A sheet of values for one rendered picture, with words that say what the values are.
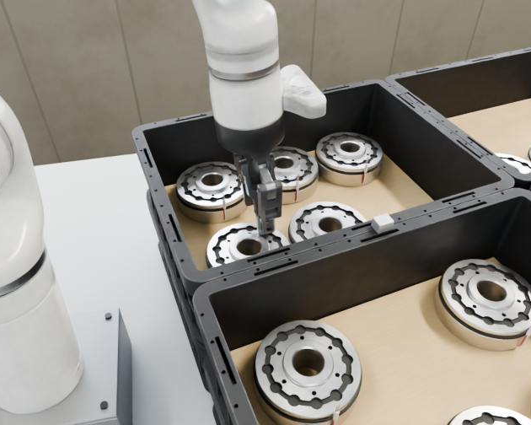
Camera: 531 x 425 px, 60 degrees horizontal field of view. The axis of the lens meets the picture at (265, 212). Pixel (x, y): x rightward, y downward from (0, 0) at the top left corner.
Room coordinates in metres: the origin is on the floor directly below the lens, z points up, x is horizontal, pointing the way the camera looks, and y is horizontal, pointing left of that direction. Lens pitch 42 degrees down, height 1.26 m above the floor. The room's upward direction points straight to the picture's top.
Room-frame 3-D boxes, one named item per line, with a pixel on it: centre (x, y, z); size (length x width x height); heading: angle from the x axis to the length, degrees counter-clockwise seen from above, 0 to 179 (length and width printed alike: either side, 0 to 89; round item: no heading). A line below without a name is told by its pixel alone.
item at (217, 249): (0.38, 0.02, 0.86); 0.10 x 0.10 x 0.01
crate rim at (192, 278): (0.48, -0.06, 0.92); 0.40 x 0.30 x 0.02; 112
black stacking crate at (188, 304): (0.48, -0.06, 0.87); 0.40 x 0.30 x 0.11; 112
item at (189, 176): (0.51, 0.07, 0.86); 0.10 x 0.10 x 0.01
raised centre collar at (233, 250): (0.38, 0.02, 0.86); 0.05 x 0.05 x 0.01
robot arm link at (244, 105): (0.44, 0.00, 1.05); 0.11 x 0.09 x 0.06; 108
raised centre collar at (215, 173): (0.51, 0.07, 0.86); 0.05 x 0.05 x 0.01
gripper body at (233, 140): (0.44, 0.02, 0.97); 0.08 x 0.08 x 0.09
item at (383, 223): (0.35, -0.12, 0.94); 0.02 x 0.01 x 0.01; 112
